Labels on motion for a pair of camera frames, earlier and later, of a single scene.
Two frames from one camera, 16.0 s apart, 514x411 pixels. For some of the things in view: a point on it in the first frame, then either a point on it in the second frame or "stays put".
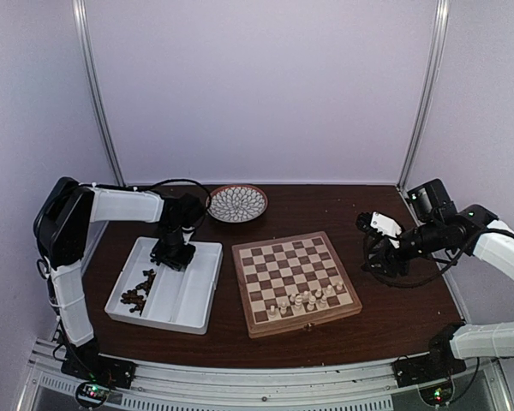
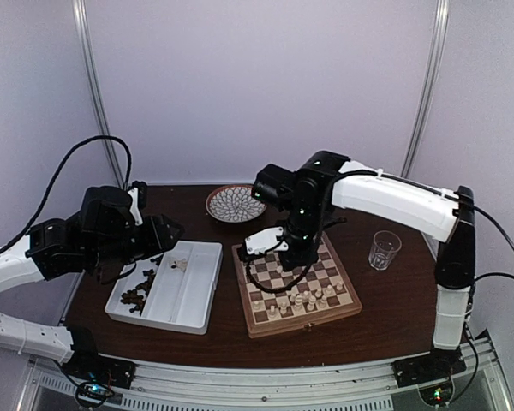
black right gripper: [387, 257] to [309, 254]
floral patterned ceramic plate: [236, 203] stays put
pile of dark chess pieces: [138, 297] stays put
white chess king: [298, 303] stays put
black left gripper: [176, 262] to [158, 237]
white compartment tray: [149, 294] stays put
